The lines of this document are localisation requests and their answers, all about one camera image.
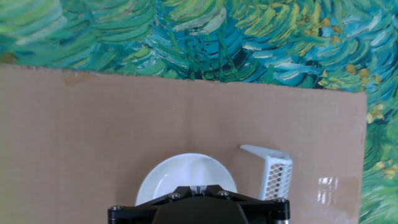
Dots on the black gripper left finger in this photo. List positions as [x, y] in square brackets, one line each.
[133, 214]

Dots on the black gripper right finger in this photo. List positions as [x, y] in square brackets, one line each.
[264, 214]

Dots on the white plate with floral print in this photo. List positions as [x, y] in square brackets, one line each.
[186, 169]

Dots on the clear plastic triangular stand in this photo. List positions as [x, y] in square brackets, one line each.
[264, 152]

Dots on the brown cardboard sheet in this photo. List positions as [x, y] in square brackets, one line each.
[93, 140]

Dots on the clear packing tape patch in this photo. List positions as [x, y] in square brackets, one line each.
[348, 193]

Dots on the painted landscape tablecloth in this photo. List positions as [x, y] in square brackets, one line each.
[186, 31]

